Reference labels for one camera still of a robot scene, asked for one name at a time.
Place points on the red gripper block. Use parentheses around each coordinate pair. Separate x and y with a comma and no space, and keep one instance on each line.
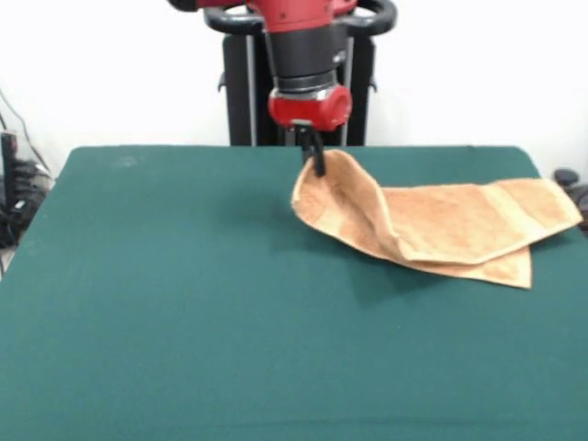
(308,110)

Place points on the tan terry towel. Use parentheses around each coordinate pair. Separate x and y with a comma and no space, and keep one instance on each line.
(459,220)

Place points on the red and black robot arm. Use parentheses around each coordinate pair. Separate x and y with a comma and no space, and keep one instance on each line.
(303,50)

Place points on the red robot base disc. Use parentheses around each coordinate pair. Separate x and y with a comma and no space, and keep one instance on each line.
(344,5)

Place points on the dark green table cloth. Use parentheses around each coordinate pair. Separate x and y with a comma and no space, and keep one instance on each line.
(184,298)

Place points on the round black knob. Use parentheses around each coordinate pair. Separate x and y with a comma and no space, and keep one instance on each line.
(566,176)

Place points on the dark grey chair base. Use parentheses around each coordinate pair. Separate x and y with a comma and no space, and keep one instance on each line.
(583,197)

